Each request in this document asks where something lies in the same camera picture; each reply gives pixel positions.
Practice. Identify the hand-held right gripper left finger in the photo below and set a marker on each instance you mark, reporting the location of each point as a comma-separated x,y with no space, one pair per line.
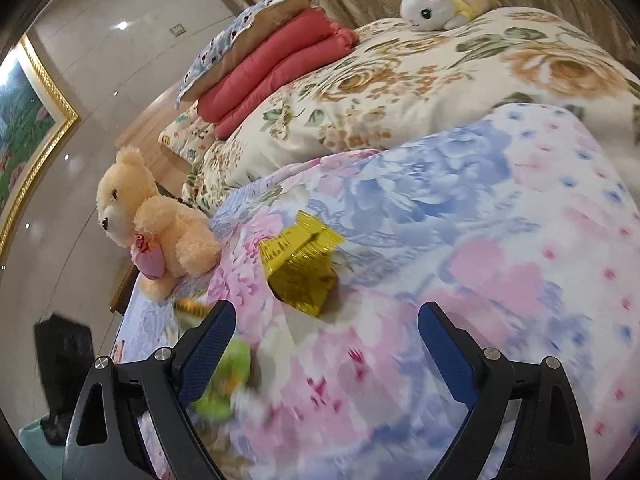
210,350

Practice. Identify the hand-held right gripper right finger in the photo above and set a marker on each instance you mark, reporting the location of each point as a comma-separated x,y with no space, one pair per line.
445,355

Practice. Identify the gold foil box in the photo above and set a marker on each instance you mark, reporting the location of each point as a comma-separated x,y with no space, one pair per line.
300,260

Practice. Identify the green snack packet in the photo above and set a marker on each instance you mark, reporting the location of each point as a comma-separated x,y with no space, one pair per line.
225,380

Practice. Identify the gold orange wrapper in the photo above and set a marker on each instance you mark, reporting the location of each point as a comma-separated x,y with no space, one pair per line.
190,308

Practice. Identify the teal fabric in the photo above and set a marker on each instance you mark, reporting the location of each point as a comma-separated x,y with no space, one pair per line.
42,455

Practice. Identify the pastel floral blanket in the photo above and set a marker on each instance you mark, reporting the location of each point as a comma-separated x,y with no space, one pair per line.
425,240

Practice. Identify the cream teddy bear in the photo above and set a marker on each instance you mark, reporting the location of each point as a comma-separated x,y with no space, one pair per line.
150,220

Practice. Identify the small floral pillow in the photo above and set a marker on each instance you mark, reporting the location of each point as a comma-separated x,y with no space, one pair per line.
185,132

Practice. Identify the wooden headboard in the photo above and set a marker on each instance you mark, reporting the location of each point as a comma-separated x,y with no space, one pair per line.
145,130

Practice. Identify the gold framed painting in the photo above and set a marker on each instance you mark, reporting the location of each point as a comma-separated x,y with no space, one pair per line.
25,125

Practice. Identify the cream floral duvet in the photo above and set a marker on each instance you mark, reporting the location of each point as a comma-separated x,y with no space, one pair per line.
450,80

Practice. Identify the folded red quilt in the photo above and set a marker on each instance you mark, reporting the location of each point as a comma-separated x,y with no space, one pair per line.
280,60

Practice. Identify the polka dot pillow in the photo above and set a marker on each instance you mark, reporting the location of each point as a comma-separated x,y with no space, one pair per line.
235,40

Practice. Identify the brown bear plush yellow outfit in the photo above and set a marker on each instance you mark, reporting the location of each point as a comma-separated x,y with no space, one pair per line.
477,0

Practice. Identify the wall switch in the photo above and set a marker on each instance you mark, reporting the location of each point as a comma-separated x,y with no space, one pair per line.
177,29

